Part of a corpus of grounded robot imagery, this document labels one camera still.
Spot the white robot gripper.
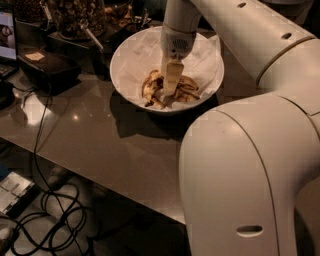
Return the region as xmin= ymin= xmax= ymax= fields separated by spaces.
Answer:
xmin=160 ymin=24 xmax=196 ymax=96

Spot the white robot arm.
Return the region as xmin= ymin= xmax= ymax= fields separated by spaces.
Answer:
xmin=161 ymin=0 xmax=320 ymax=256

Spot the white ceramic bowl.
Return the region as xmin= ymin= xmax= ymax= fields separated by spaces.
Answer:
xmin=109 ymin=25 xmax=225 ymax=117

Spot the bowl of snacks background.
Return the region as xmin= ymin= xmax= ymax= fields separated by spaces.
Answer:
xmin=104 ymin=0 xmax=134 ymax=28

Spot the white paper napkin liner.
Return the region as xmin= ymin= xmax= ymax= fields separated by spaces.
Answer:
xmin=117 ymin=27 xmax=222 ymax=110

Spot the black serving tray stand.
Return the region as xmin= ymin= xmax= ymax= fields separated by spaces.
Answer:
xmin=16 ymin=21 xmax=142 ymax=80

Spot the glass jar of nuts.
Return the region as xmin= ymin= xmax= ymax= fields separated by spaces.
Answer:
xmin=46 ymin=0 xmax=106 ymax=41

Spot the black box with label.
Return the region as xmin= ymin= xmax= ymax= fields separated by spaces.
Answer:
xmin=17 ymin=49 xmax=81 ymax=96

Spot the glass jar of dark snacks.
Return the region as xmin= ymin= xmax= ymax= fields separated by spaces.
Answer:
xmin=13 ymin=0 xmax=46 ymax=23

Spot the laptop computer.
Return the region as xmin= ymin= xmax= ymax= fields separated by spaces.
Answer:
xmin=0 ymin=0 xmax=19 ymax=79

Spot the black round object left edge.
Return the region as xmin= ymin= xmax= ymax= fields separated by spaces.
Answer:
xmin=0 ymin=80 xmax=15 ymax=110

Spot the grey device on floor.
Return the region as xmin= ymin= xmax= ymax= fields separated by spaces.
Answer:
xmin=0 ymin=172 xmax=35 ymax=218

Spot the black cable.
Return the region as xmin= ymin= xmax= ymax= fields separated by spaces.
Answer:
xmin=0 ymin=87 xmax=98 ymax=256

